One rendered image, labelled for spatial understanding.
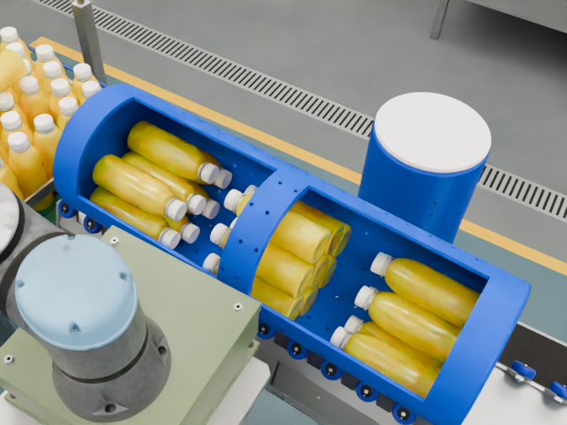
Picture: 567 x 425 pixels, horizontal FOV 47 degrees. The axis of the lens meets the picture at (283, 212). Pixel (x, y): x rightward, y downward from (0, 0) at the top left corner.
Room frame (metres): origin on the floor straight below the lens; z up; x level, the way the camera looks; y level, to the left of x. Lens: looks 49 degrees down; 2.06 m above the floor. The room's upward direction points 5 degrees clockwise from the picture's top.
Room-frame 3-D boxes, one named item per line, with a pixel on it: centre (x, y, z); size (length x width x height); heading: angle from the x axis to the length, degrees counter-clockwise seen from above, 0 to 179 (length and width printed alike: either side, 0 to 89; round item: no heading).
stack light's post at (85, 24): (1.49, 0.57, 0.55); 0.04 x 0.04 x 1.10; 60
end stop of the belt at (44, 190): (1.03, 0.49, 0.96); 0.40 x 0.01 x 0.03; 150
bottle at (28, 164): (0.97, 0.57, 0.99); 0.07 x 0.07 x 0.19
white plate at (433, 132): (1.17, -0.34, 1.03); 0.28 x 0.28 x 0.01
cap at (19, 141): (0.97, 0.57, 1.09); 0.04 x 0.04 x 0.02
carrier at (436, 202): (1.17, -0.34, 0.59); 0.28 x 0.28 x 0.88
